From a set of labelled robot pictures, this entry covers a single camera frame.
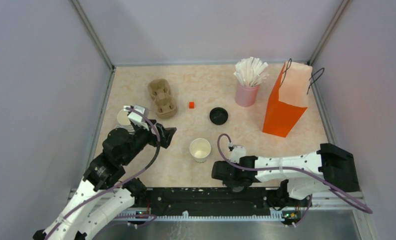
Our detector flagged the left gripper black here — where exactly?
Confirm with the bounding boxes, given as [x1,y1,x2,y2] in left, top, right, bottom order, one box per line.
[121,118,177,165]

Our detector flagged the white paper cup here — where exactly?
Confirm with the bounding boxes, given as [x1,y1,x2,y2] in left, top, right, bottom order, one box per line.
[189,138,211,163]

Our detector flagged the black cup lid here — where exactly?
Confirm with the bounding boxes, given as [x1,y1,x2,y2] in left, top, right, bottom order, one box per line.
[209,107,229,125]

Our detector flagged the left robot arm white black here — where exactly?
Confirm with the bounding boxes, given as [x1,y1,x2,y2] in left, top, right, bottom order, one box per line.
[32,119,177,240]

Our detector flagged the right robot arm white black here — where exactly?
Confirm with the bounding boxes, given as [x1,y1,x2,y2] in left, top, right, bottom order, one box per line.
[211,143,360,206]

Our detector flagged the brown pulp cup carrier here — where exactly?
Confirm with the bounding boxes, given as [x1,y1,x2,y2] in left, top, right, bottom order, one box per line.
[148,78,178,119]

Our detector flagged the stack of paper cups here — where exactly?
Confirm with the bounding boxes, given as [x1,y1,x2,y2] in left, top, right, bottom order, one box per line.
[116,109,134,132]

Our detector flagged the pink straw holder cup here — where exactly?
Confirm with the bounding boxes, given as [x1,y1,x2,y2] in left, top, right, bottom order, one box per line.
[235,82,260,107]

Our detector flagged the orange paper bag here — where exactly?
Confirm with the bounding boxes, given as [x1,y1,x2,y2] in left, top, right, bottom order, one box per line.
[262,62,313,138]

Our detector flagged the bundle of white wrapped straws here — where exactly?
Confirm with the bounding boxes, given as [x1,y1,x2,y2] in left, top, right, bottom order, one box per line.
[233,56,269,88]

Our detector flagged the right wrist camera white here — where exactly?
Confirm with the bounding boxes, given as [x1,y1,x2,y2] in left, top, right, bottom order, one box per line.
[228,145,247,164]

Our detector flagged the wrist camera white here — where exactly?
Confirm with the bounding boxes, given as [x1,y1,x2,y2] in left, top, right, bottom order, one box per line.
[123,105,149,130]
[228,145,247,164]

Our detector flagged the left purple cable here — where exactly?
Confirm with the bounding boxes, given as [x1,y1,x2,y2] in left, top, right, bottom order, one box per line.
[43,106,162,240]

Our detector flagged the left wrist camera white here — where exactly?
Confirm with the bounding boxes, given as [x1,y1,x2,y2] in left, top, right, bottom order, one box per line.
[123,105,149,130]

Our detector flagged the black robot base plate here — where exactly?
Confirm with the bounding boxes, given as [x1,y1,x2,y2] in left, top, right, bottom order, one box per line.
[135,187,309,217]

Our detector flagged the white toothed cable rail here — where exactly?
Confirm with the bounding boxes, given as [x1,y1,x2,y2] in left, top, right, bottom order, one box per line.
[114,210,285,222]

